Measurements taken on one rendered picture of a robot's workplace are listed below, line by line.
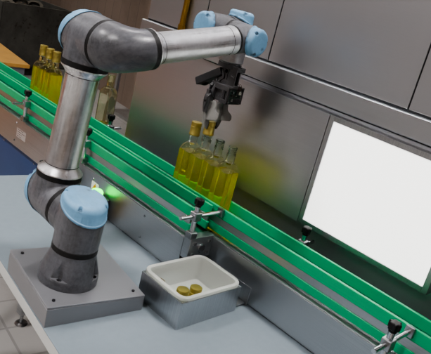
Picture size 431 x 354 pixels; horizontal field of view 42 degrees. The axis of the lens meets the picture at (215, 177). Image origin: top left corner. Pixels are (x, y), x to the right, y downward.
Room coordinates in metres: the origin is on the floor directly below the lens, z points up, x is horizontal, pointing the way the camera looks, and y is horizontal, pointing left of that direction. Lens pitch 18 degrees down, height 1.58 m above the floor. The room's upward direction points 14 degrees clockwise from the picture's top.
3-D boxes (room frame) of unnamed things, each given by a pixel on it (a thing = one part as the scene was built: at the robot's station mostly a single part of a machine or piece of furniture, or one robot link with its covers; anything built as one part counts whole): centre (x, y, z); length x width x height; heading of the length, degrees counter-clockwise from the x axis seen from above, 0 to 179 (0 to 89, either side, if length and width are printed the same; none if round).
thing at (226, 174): (1.66, -0.03, 0.99); 0.06 x 0.06 x 0.21; 47
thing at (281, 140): (1.63, -0.27, 1.15); 0.90 x 0.03 x 0.34; 48
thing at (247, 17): (1.72, 0.04, 1.47); 0.09 x 0.08 x 0.11; 138
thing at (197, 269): (1.38, -0.01, 0.80); 0.22 x 0.17 x 0.09; 138
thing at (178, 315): (1.40, -0.03, 0.79); 0.27 x 0.17 x 0.08; 138
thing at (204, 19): (1.64, 0.10, 1.47); 0.11 x 0.11 x 0.08; 48
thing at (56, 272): (1.27, 0.30, 0.85); 0.15 x 0.15 x 0.10
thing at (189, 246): (1.54, 0.00, 0.85); 0.09 x 0.04 x 0.07; 138
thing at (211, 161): (1.70, 0.01, 0.99); 0.06 x 0.06 x 0.21; 47
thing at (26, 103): (2.20, 0.83, 0.94); 0.07 x 0.04 x 0.13; 138
